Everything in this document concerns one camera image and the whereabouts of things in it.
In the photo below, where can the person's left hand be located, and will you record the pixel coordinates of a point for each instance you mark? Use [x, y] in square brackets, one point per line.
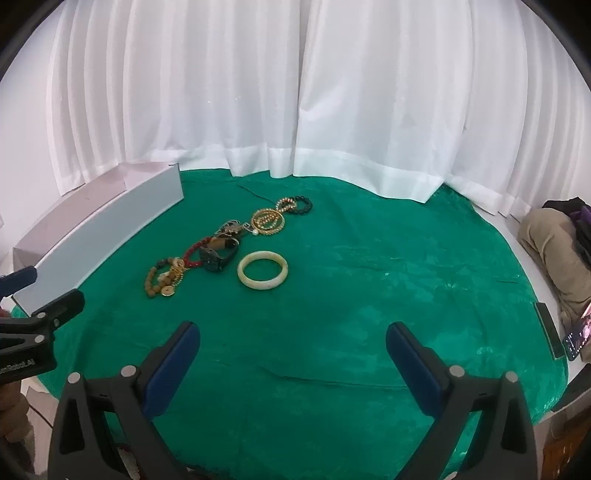
[9, 408]

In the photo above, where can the black rectangular slab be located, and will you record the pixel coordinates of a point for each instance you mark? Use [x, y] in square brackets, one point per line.
[549, 330]

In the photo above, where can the white curtain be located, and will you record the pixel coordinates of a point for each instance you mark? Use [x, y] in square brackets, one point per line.
[277, 92]

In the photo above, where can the thin black thread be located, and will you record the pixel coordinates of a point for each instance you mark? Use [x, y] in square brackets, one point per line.
[251, 193]

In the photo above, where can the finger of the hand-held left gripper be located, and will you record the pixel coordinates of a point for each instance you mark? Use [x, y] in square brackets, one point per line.
[21, 278]
[64, 304]

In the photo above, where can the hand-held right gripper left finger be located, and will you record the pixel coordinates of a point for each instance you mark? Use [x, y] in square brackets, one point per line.
[171, 369]

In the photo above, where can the smartphone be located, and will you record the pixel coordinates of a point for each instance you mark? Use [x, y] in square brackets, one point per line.
[577, 337]

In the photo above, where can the black smart band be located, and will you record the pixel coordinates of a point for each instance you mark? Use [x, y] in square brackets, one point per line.
[214, 264]

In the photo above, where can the person in beige clothes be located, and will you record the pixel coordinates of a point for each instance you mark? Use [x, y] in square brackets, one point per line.
[549, 240]

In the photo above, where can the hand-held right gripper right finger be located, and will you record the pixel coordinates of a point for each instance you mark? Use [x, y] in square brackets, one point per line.
[413, 369]

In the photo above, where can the cream jade bangle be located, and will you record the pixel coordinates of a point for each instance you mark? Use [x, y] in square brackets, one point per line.
[244, 277]

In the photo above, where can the white cardboard box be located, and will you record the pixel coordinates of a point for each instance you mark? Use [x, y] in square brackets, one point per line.
[92, 240]

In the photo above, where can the green velvet cloth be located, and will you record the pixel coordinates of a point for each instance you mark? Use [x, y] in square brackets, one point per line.
[323, 300]

